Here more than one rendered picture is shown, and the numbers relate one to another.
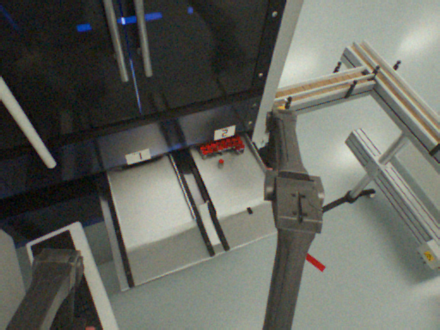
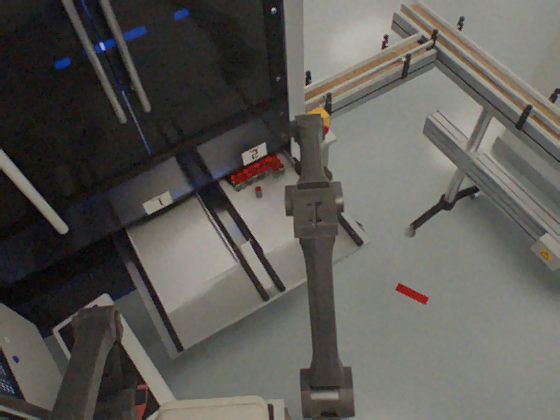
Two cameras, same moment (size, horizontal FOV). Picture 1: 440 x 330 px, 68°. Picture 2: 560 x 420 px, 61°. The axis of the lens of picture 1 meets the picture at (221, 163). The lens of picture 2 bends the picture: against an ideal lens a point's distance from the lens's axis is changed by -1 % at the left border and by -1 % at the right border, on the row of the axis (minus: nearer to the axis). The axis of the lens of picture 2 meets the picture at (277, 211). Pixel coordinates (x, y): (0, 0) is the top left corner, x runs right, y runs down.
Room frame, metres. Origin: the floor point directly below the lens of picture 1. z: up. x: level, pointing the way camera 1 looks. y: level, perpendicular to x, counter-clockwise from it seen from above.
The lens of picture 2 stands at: (-0.17, -0.10, 2.24)
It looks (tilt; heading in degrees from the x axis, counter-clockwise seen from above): 58 degrees down; 3
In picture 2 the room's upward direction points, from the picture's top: 6 degrees counter-clockwise
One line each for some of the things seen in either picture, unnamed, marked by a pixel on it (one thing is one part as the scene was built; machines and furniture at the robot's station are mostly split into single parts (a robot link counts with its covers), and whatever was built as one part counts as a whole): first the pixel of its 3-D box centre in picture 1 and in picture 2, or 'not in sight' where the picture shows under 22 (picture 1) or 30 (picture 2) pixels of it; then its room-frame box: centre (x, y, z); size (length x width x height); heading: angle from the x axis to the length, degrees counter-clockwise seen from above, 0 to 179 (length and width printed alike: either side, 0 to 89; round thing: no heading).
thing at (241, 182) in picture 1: (230, 168); (271, 194); (0.72, -0.04, 0.90); 0.34 x 0.26 x 0.04; 29
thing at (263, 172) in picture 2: (223, 149); (258, 175); (0.80, 0.00, 0.90); 0.18 x 0.02 x 0.05; 119
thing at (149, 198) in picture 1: (149, 192); (179, 243); (0.56, 0.26, 0.90); 0.34 x 0.26 x 0.04; 29
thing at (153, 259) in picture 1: (197, 198); (237, 238); (0.58, 0.08, 0.87); 0.70 x 0.48 x 0.02; 119
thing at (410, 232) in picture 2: (348, 199); (445, 206); (1.13, -0.90, 0.07); 0.50 x 0.08 x 0.14; 119
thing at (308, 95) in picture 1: (311, 91); (357, 79); (1.21, -0.38, 0.92); 0.69 x 0.16 x 0.16; 119
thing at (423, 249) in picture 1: (432, 254); (550, 251); (0.64, -1.10, 0.50); 0.12 x 0.05 x 0.09; 29
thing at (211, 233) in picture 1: (209, 223); (256, 264); (0.46, 0.01, 0.91); 0.14 x 0.03 x 0.06; 29
